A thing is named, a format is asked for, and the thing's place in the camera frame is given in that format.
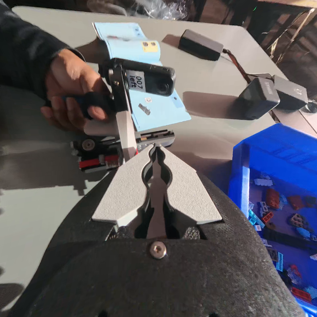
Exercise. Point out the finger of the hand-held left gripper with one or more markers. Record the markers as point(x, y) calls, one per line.
point(104, 128)
point(127, 136)

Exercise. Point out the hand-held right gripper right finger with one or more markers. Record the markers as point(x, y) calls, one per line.
point(190, 198)

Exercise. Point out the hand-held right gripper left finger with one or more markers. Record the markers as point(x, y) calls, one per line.
point(121, 195)

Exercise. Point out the toy brick truck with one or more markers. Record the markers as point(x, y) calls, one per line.
point(99, 153)

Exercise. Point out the blue plastic bin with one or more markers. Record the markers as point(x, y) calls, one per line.
point(272, 148)

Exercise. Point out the person's left forearm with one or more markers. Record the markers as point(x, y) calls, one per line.
point(24, 49)

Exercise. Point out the grey desk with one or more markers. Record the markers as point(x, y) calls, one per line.
point(37, 210)

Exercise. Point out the person's left hand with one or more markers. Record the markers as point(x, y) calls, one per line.
point(66, 74)

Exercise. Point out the light blue instruction booklet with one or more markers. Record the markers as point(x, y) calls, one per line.
point(158, 111)

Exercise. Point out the plastic-wrapped bundle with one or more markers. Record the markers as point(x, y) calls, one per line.
point(148, 7)

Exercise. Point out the black power bank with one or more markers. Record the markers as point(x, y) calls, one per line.
point(200, 44)

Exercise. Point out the pile of loose toy bricks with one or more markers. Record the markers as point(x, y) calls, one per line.
point(279, 215)

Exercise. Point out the black power adapter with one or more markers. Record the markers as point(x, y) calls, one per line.
point(289, 93)

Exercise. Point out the black action camera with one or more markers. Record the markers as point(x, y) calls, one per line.
point(257, 99)

